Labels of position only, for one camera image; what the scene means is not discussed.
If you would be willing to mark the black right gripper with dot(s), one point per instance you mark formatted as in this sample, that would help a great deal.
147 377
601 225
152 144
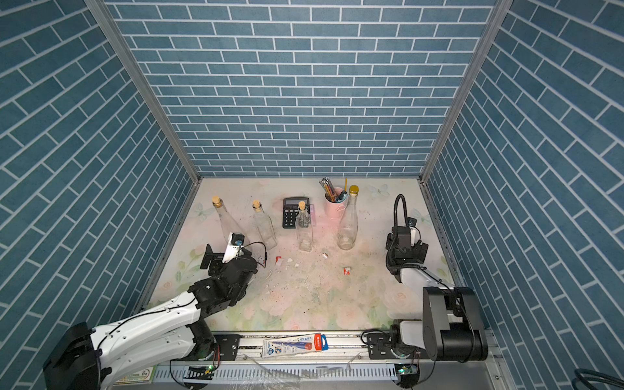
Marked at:
419 252

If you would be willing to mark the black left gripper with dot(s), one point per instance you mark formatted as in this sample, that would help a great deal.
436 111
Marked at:
214 259

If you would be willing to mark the clear glass bottle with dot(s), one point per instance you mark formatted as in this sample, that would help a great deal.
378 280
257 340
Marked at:
228 224

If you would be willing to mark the tall gold-capped glass bottle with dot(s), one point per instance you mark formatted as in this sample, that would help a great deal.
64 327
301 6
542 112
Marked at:
348 227

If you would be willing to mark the short corked glass bottle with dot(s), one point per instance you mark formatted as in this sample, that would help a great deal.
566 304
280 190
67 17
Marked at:
264 225

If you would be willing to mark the corked glass bottle red label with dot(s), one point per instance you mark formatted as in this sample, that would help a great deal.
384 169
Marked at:
304 229

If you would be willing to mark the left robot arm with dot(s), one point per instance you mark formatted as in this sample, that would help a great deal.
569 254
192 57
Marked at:
95 358

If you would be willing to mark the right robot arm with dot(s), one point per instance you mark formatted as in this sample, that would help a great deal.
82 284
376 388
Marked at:
450 328

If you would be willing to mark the pink metal pen bucket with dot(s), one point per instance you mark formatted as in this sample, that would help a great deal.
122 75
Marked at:
336 209

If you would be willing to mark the pens in bucket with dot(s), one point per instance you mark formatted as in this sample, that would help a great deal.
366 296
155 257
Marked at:
332 193

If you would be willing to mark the black desk calculator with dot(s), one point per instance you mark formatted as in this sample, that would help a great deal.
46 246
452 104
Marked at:
291 210

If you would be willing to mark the coloured highlighter pack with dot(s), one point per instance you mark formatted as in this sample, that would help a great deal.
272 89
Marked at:
144 376

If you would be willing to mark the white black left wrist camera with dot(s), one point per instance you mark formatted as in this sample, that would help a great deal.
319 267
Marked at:
234 245

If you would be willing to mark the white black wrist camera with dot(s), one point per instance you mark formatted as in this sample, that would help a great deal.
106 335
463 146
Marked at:
234 245
415 234

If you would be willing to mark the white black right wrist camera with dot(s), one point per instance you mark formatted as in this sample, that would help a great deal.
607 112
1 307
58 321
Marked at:
415 234

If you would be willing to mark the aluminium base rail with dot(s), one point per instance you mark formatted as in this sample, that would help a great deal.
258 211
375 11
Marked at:
254 360

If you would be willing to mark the aluminium corner post right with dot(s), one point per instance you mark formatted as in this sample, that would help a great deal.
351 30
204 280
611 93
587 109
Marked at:
491 30

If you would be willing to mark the aluminium corner post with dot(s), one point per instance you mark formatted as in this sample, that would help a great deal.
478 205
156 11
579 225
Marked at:
491 30
116 39

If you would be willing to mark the aluminium corner post left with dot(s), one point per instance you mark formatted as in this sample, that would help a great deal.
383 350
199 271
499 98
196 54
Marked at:
116 39

